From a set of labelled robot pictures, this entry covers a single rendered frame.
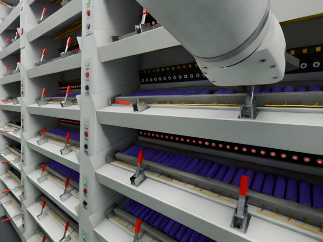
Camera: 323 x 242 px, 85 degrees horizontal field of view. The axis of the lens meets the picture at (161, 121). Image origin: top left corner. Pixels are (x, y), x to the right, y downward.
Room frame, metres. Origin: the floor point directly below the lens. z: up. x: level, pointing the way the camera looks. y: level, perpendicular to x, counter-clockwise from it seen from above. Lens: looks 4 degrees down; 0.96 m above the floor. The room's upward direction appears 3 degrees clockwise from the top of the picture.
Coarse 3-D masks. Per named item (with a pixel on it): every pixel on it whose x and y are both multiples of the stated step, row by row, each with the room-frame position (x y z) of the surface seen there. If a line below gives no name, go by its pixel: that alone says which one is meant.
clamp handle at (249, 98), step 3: (249, 87) 0.31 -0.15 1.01; (252, 87) 0.31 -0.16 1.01; (249, 90) 0.31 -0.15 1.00; (252, 90) 0.31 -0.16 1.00; (249, 93) 0.31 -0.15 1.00; (252, 93) 0.31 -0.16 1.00; (246, 96) 0.31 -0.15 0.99; (249, 96) 0.31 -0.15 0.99; (252, 96) 0.31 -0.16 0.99; (246, 99) 0.31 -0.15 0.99; (249, 99) 0.31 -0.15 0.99; (246, 102) 0.31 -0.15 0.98; (249, 102) 0.30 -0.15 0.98
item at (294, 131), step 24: (312, 72) 0.37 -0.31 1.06; (96, 96) 0.56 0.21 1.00; (120, 96) 0.62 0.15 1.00; (120, 120) 0.50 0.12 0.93; (144, 120) 0.44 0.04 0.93; (168, 120) 0.39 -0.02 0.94; (192, 120) 0.36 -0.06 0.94; (216, 120) 0.32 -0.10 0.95; (240, 120) 0.30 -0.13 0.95; (264, 120) 0.28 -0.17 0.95; (288, 120) 0.27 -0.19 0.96; (312, 120) 0.26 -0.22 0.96; (264, 144) 0.29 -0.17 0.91; (288, 144) 0.27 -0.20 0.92; (312, 144) 0.25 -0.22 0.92
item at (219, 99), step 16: (128, 96) 0.57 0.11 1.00; (144, 96) 0.53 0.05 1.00; (160, 96) 0.49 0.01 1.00; (176, 96) 0.45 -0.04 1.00; (192, 96) 0.42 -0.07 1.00; (208, 96) 0.40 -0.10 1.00; (224, 96) 0.38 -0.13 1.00; (240, 96) 0.36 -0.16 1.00; (256, 96) 0.34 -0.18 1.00; (272, 96) 0.33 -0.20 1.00; (288, 96) 0.31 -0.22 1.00; (304, 96) 0.30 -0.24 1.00; (320, 96) 0.29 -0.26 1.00
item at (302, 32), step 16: (80, 32) 1.02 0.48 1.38; (288, 32) 0.43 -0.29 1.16; (304, 32) 0.41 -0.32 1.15; (320, 32) 0.39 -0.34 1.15; (176, 48) 0.62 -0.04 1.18; (288, 48) 0.43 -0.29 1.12; (144, 64) 0.71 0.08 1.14; (160, 64) 0.66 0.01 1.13; (176, 64) 0.62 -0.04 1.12; (64, 80) 1.14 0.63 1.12; (240, 160) 0.48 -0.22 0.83
